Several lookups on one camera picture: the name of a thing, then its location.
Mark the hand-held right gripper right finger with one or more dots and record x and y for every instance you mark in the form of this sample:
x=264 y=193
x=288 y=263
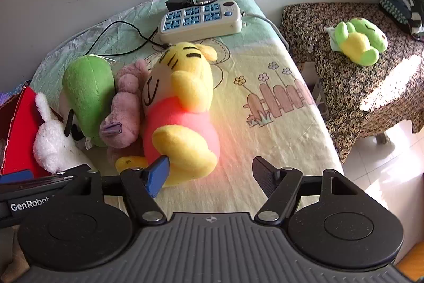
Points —
x=263 y=175

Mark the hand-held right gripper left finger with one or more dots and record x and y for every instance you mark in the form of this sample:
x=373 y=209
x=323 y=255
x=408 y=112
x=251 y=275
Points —
x=158 y=178

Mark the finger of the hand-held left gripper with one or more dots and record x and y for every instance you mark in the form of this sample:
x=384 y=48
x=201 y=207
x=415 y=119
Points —
x=16 y=176

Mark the white rabbit plush toy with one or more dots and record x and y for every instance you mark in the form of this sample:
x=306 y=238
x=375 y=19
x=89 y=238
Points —
x=53 y=143

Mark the red cardboard box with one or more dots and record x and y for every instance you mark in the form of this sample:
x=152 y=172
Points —
x=20 y=127

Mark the yellow tiger plush toy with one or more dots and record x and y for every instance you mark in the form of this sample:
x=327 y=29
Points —
x=179 y=124

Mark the brown teddy bear plush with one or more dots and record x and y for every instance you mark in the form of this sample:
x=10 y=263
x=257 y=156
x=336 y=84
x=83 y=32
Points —
x=127 y=104

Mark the floral cloth covered table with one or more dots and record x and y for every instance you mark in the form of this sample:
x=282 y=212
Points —
x=347 y=87

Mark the small white packet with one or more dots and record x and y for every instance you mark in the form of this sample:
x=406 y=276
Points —
x=331 y=37

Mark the white power strip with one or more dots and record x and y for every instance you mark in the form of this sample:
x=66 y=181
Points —
x=198 y=27

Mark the green frog plush toy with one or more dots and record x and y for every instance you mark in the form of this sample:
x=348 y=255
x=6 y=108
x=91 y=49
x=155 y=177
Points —
x=357 y=44

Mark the black power adapter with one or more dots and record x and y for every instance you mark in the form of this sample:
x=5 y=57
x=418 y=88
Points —
x=179 y=3

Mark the stack of folded clothes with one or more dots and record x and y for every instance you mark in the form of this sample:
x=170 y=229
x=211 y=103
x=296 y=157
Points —
x=402 y=4

